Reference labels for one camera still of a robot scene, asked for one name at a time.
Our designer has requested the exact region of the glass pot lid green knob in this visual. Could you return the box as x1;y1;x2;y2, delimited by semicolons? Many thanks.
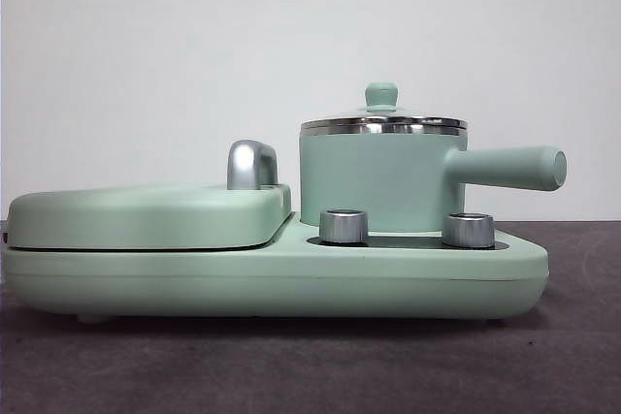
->
299;82;469;129

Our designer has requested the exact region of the silver control knob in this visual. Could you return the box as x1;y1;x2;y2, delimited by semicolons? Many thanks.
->
441;212;496;248
318;208;370;245

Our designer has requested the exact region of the mint green breakfast machine base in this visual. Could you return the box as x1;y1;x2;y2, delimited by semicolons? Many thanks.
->
0;212;550;326

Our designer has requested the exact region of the mint green pot with handle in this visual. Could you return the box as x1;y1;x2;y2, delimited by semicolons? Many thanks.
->
298;125;568;235

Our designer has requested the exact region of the chrome griddle lid handle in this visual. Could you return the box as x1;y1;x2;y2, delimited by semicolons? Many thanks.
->
226;140;279;191

